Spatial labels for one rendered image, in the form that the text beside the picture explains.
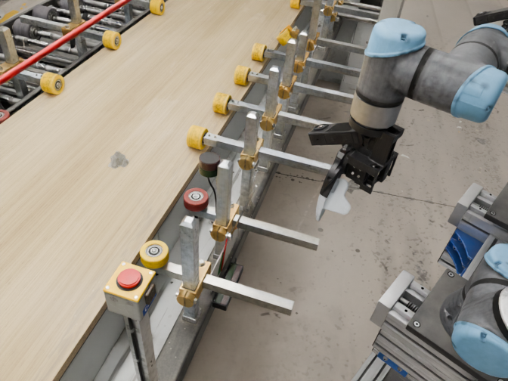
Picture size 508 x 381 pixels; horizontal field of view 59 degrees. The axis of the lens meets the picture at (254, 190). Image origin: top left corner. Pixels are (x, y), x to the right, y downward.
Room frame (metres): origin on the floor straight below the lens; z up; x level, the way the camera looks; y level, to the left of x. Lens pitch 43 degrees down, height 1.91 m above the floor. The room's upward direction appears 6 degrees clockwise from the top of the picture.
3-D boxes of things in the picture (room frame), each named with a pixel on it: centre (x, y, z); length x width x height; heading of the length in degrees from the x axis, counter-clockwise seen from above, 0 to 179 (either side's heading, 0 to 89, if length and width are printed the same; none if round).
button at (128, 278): (0.47, 0.21, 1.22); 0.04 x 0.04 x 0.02
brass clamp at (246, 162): (1.23, 0.02, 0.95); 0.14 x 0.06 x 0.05; 166
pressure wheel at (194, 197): (1.03, 0.18, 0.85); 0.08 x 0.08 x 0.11
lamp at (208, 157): (0.98, 0.13, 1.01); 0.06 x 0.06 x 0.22; 76
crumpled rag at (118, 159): (1.17, 0.47, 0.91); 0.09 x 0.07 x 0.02; 11
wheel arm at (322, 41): (2.20, -0.32, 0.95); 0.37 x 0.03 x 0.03; 76
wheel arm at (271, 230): (0.98, -0.01, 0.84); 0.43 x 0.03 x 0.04; 76
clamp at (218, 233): (0.99, 0.09, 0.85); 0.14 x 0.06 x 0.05; 166
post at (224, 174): (0.97, 0.09, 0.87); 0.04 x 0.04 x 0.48; 76
